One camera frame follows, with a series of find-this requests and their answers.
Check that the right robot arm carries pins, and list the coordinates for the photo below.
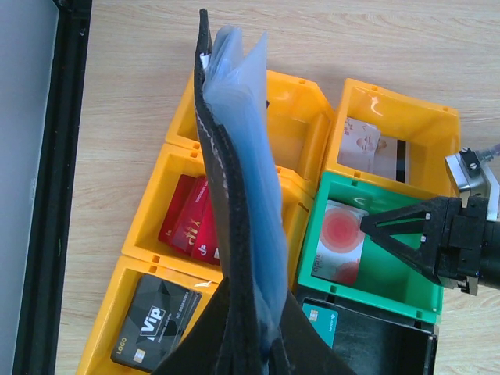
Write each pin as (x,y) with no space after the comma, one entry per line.
(489,260)

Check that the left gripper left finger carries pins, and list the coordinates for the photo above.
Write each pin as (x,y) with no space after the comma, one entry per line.
(205,350)

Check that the black leather card holder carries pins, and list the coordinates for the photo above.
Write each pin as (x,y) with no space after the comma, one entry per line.
(230,111)

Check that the left black frame post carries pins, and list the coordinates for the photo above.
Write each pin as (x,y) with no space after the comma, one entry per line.
(41,303)

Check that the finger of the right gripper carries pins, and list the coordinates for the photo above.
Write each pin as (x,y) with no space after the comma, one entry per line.
(413,234)

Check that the green bin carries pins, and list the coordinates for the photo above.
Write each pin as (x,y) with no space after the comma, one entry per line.
(383,281)

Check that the white magnetic stripe card stack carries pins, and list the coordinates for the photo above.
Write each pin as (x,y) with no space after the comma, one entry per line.
(392,159)

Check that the white floral card stack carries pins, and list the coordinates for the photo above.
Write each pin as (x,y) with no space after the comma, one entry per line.
(358,145)

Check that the red circle card stack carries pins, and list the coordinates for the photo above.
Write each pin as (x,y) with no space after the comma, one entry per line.
(340,245)

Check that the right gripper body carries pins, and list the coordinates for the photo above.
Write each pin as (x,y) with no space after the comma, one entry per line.
(457,241)

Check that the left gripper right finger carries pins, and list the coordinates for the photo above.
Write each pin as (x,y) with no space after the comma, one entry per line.
(299,349)

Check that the yellow bin far left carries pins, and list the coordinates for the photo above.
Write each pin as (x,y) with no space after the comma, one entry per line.
(299,122)

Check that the teal card stack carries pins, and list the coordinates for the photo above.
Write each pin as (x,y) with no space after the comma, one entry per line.
(323,319)

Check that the black card stack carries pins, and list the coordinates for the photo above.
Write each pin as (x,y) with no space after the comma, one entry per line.
(155,322)

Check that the red VIP card stack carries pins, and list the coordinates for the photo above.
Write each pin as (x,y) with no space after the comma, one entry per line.
(189,224)

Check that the yellow bin far right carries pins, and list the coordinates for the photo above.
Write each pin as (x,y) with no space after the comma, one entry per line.
(432,131)

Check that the black bin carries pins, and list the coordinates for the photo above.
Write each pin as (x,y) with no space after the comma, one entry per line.
(375,341)

